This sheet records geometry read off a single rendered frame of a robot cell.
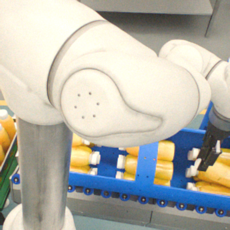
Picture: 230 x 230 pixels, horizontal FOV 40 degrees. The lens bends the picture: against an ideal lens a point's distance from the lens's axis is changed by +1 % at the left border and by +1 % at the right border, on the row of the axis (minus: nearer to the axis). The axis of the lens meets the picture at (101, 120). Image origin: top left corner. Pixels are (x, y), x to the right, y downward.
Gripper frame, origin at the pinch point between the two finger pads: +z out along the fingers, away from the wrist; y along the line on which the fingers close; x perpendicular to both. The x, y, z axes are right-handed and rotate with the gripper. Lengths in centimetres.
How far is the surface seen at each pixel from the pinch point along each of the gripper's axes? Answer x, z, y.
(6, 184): 75, 33, -5
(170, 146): 10.6, 2.9, 5.8
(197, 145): -3.2, 16.0, 18.4
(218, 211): -12.1, 24.9, -5.5
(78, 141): 44.6, 5.4, 3.5
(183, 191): 5.0, 9.1, -8.4
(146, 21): 20, 122, 285
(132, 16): 38, 123, 294
